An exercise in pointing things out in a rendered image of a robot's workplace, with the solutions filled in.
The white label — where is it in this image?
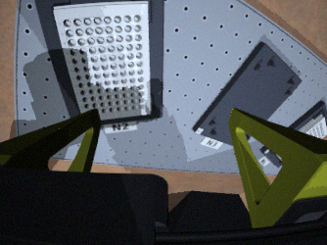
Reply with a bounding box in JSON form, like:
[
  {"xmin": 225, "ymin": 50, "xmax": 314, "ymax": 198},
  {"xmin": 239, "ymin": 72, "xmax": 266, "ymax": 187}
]
[
  {"xmin": 104, "ymin": 122, "xmax": 137, "ymax": 133},
  {"xmin": 200, "ymin": 137, "xmax": 223, "ymax": 149},
  {"xmin": 258, "ymin": 156, "xmax": 269, "ymax": 166}
]

